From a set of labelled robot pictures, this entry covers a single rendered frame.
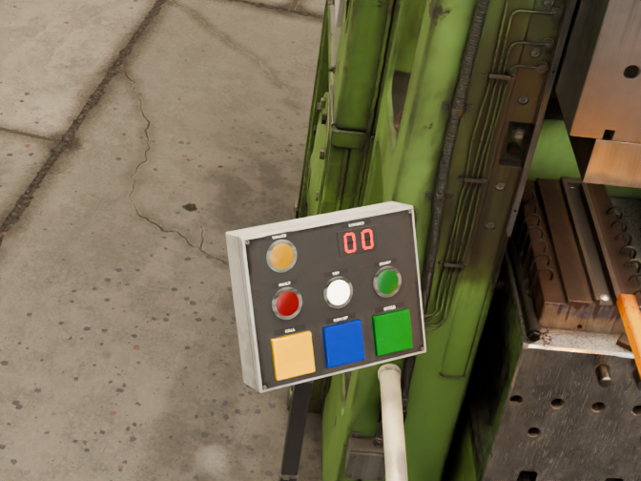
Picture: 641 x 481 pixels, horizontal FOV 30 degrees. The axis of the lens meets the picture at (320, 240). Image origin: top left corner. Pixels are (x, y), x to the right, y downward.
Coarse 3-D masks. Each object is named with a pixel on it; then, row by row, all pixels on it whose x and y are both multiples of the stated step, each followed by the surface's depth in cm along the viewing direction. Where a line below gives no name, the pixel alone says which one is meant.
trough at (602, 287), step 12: (576, 192) 266; (576, 204) 262; (588, 204) 261; (576, 216) 259; (588, 216) 259; (588, 228) 256; (588, 240) 252; (588, 252) 249; (600, 252) 249; (600, 264) 246; (600, 276) 243; (600, 288) 240; (612, 288) 239; (600, 300) 237; (612, 300) 238
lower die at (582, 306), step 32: (544, 192) 264; (544, 224) 256; (576, 224) 254; (608, 224) 257; (576, 256) 247; (608, 256) 247; (544, 288) 239; (576, 288) 239; (544, 320) 238; (576, 320) 238; (608, 320) 238
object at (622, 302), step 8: (624, 296) 225; (632, 296) 225; (624, 304) 222; (632, 304) 223; (624, 312) 222; (632, 312) 221; (624, 320) 221; (632, 320) 219; (640, 320) 219; (632, 328) 217; (640, 328) 217; (632, 336) 216; (640, 336) 216; (632, 344) 215; (640, 344) 214; (632, 352) 215; (640, 352) 212; (640, 360) 211; (640, 368) 210; (640, 376) 210
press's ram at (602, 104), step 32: (608, 0) 196; (640, 0) 195; (576, 32) 213; (608, 32) 199; (640, 32) 199; (576, 64) 211; (608, 64) 203; (640, 64) 203; (576, 96) 209; (608, 96) 207; (640, 96) 207; (576, 128) 211; (608, 128) 211; (640, 128) 211
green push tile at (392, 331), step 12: (396, 312) 218; (408, 312) 219; (384, 324) 217; (396, 324) 218; (408, 324) 220; (384, 336) 218; (396, 336) 219; (408, 336) 220; (384, 348) 218; (396, 348) 219
